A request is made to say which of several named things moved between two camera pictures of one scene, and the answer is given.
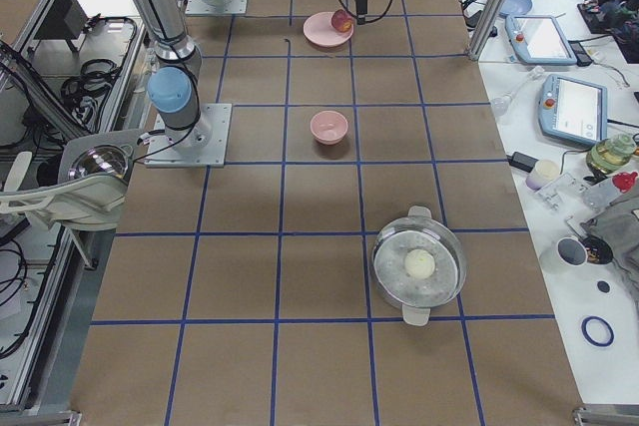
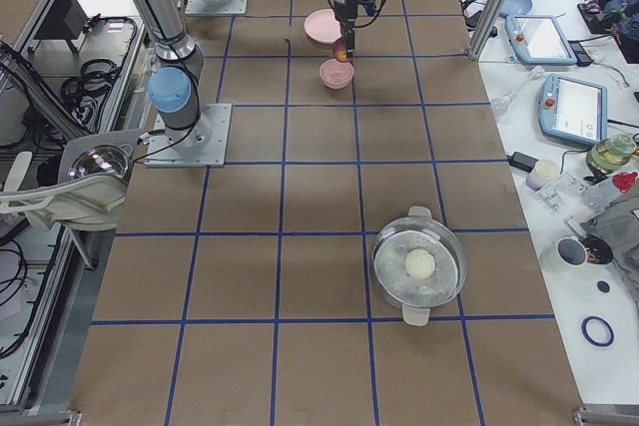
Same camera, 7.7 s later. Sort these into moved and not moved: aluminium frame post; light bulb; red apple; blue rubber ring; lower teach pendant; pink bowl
Moved: pink bowl; red apple
Not moved: blue rubber ring; lower teach pendant; aluminium frame post; light bulb
